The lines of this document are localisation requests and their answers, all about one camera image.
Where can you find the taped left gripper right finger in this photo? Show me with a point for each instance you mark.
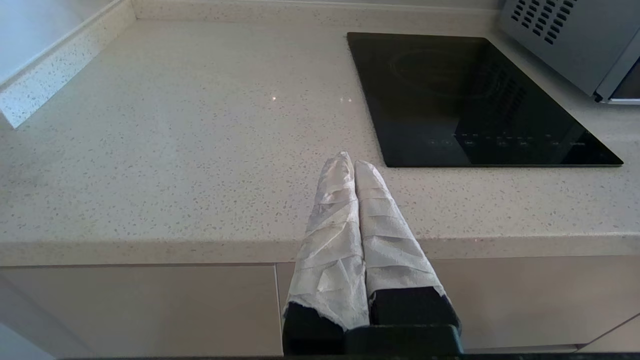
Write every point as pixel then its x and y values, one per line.
pixel 390 250

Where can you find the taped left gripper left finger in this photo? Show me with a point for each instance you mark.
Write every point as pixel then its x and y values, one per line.
pixel 330 250

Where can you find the black glass microwave door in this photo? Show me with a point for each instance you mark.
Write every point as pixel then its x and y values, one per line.
pixel 631 80

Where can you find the silver Panasonic microwave oven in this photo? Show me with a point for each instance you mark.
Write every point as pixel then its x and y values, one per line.
pixel 580 45

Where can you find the beige cabinet door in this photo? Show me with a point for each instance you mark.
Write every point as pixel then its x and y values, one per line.
pixel 150 312
pixel 510 302

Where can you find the black glass induction cooktop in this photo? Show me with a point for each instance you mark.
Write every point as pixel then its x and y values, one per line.
pixel 455 100

